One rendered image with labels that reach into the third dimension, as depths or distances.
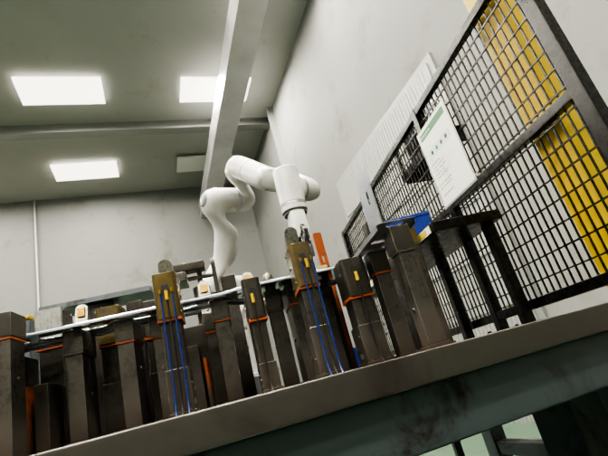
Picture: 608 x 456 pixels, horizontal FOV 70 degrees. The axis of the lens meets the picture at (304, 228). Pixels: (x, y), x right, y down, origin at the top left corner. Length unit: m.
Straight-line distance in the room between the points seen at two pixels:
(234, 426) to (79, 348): 0.86
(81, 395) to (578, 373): 1.10
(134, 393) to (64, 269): 9.41
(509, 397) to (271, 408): 0.36
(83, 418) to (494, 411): 0.98
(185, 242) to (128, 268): 1.37
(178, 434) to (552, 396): 0.53
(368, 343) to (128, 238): 9.78
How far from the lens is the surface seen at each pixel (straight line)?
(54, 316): 1.56
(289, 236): 1.21
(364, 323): 1.14
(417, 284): 1.01
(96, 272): 10.50
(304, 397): 0.53
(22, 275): 10.77
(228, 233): 1.78
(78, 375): 1.32
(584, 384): 0.82
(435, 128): 1.61
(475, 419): 0.68
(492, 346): 0.67
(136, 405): 1.28
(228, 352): 1.26
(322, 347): 1.09
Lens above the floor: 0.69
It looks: 20 degrees up
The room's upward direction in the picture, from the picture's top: 15 degrees counter-clockwise
